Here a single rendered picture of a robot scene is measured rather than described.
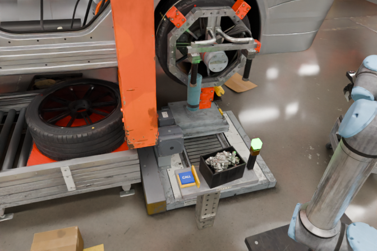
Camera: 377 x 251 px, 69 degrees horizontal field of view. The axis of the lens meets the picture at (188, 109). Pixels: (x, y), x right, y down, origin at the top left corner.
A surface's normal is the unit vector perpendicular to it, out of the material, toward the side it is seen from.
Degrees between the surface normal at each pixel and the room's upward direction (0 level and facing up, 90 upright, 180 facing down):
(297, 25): 90
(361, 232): 3
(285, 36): 90
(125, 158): 90
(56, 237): 0
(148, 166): 0
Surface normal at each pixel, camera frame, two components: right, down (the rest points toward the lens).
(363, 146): -0.59, 0.55
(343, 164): -0.89, 0.32
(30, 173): 0.27, 0.60
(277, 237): 0.05, -0.79
